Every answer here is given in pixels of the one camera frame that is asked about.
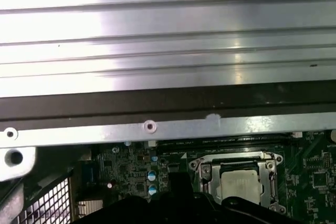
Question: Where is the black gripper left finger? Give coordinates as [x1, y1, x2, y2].
[70, 172, 181, 224]

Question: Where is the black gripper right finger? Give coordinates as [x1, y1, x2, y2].
[180, 172, 300, 224]

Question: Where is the silver CPU with green edge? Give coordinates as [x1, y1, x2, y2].
[220, 170, 265, 205]

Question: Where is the CPU socket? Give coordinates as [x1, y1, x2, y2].
[188, 150, 286, 216]

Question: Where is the green motherboard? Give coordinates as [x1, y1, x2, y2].
[70, 129, 336, 224]

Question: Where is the black RAM slot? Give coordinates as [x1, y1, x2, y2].
[148, 141, 291, 153]
[202, 132, 302, 144]

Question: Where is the black open PC case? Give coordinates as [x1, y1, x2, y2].
[0, 79, 336, 224]

